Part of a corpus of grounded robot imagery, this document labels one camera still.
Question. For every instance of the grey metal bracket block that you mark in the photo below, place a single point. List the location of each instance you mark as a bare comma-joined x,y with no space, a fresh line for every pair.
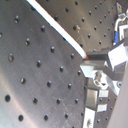
121,32

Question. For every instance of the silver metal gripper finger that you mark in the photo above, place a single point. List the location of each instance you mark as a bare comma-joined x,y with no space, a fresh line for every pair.
100,65

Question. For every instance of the metal cable clip fixture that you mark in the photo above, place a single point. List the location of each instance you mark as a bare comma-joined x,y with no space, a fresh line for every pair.
99,105

